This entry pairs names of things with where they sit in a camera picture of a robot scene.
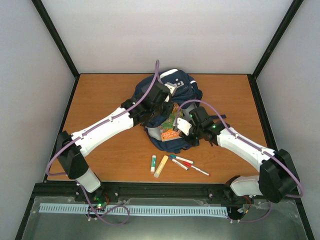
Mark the light blue slotted cable duct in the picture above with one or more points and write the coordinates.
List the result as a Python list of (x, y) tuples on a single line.
[(136, 210)]

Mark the purple-capped white marker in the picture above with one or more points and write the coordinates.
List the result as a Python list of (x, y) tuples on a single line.
[(178, 163)]

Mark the yellow highlighter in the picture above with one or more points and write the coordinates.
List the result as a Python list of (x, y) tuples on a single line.
[(161, 166)]

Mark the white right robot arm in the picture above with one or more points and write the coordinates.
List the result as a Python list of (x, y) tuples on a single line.
[(274, 181)]

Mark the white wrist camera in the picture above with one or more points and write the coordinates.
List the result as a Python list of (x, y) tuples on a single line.
[(183, 126), (172, 88)]

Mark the navy blue backpack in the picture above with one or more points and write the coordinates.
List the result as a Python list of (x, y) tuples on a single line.
[(188, 97)]

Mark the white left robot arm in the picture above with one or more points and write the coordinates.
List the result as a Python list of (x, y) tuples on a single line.
[(72, 148)]

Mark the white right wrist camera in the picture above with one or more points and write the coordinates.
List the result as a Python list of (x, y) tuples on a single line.
[(183, 126)]

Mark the orange treehouse paperback book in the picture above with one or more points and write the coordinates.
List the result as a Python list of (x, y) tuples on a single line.
[(166, 129)]

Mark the red-capped white marker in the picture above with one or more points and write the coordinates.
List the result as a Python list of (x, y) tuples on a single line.
[(187, 164)]

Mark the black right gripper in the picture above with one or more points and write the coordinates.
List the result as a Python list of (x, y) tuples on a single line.
[(192, 141)]

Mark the red-capped white pen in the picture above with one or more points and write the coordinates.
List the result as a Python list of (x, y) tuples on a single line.
[(199, 170)]

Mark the white green glue stick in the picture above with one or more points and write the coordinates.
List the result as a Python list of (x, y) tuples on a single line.
[(153, 163)]

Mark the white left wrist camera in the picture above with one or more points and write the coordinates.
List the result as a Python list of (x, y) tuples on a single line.
[(172, 88)]

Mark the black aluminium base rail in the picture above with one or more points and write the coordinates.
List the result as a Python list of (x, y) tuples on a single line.
[(115, 191)]

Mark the green-capped white marker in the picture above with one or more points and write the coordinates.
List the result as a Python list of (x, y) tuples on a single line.
[(182, 159)]

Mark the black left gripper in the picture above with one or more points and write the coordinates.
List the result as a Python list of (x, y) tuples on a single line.
[(167, 111)]

